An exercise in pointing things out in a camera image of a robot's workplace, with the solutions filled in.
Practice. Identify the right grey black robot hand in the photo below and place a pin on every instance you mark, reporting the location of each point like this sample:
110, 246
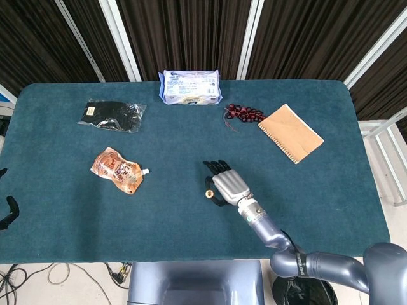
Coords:
230, 187

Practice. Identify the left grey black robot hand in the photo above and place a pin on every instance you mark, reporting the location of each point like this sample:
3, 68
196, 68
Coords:
13, 209

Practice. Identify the round wooden chess piece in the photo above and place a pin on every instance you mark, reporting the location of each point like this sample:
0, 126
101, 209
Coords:
209, 193

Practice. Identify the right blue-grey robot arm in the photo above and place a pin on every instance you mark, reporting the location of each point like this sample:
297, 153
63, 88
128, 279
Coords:
330, 263

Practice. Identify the dark red grape bunch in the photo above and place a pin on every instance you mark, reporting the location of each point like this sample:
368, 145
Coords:
245, 112

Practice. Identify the tan spiral notebook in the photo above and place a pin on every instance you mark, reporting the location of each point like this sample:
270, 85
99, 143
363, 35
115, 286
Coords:
291, 131

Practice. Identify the teal tablecloth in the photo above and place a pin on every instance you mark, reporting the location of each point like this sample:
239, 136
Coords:
159, 228

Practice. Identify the blue-grey robot torso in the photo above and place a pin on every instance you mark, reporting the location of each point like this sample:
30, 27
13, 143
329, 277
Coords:
190, 279

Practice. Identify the white purple tissue pack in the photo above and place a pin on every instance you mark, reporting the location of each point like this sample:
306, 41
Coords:
190, 87

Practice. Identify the orange spout pouch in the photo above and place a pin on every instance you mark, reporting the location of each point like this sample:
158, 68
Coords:
114, 170

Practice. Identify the white panel with blue edge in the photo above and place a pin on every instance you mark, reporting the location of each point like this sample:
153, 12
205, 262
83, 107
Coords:
4, 92

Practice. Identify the black power strip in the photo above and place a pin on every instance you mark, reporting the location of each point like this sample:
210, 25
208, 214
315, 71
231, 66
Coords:
121, 273

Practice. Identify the black trash bag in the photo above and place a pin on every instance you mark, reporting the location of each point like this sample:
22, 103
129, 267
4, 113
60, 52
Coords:
302, 294

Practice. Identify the black gloves in plastic bag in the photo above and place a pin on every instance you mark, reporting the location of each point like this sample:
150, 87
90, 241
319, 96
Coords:
108, 114

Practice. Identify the white metal rack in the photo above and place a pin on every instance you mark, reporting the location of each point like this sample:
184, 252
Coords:
369, 124

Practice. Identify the dark brown pleated curtain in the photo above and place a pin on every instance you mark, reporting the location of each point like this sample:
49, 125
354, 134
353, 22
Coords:
190, 31

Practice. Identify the thin white frame post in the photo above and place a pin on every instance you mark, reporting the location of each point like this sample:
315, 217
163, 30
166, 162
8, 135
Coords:
80, 39

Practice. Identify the wide white frame post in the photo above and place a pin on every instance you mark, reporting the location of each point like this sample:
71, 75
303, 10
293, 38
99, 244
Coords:
121, 39

